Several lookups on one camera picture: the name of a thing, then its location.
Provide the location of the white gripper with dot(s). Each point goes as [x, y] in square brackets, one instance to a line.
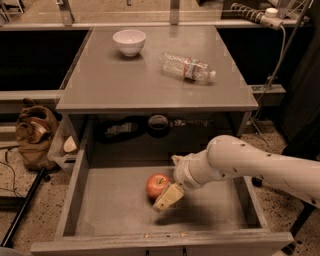
[182, 174]

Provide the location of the red apple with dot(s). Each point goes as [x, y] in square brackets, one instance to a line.
[155, 185]

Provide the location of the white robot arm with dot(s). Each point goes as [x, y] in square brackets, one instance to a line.
[227, 157]

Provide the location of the grey open drawer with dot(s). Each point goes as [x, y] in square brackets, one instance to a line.
[108, 213]

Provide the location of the grey cabinet counter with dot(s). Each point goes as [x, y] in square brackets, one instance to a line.
[104, 80]

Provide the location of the black tape roll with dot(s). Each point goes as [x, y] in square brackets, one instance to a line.
[158, 126]

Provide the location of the clear plastic water bottle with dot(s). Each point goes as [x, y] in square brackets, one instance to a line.
[186, 67]

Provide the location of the clear plastic bin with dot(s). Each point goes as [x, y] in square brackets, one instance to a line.
[65, 145]

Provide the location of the black office chair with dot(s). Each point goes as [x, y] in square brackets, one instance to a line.
[283, 212]

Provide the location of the white ceramic bowl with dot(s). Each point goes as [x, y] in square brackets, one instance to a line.
[130, 41]

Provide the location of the brown backpack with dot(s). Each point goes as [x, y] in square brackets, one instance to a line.
[35, 130]

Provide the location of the black metal pole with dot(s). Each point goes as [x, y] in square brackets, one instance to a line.
[23, 208]

